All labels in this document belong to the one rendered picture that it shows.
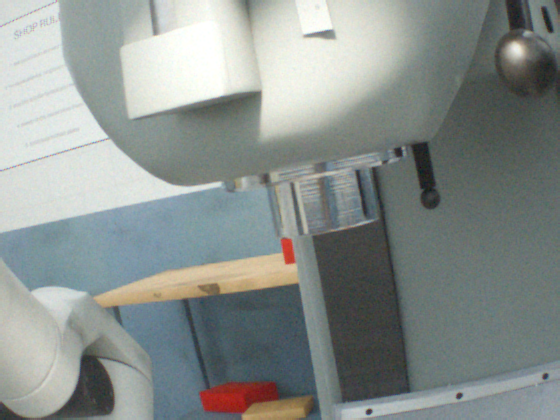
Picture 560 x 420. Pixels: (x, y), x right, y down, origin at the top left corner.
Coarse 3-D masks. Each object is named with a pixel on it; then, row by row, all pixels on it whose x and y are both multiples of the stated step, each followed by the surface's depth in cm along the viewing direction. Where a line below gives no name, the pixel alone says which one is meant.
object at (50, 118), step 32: (0, 32) 557; (32, 32) 548; (0, 64) 558; (32, 64) 549; (64, 64) 541; (0, 96) 560; (32, 96) 551; (64, 96) 543; (0, 128) 562; (32, 128) 553; (64, 128) 545; (96, 128) 537; (0, 160) 564; (32, 160) 555
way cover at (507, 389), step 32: (480, 384) 88; (512, 384) 86; (544, 384) 85; (352, 416) 92; (384, 416) 91; (416, 416) 89; (448, 416) 88; (480, 416) 87; (512, 416) 85; (544, 416) 84
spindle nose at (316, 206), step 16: (336, 176) 50; (352, 176) 50; (368, 176) 51; (272, 192) 51; (288, 192) 50; (304, 192) 50; (320, 192) 50; (336, 192) 50; (352, 192) 50; (368, 192) 51; (272, 208) 52; (288, 208) 51; (304, 208) 50; (320, 208) 50; (336, 208) 50; (352, 208) 50; (368, 208) 51; (288, 224) 51; (304, 224) 50; (320, 224) 50; (336, 224) 50; (352, 224) 50
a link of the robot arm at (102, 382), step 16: (80, 368) 56; (96, 368) 57; (112, 368) 61; (128, 368) 62; (80, 384) 55; (96, 384) 57; (112, 384) 60; (128, 384) 61; (144, 384) 62; (80, 400) 55; (96, 400) 56; (112, 400) 58; (128, 400) 60; (144, 400) 61; (0, 416) 58; (16, 416) 58; (48, 416) 57; (64, 416) 57; (80, 416) 57; (96, 416) 59; (112, 416) 59; (128, 416) 60; (144, 416) 61
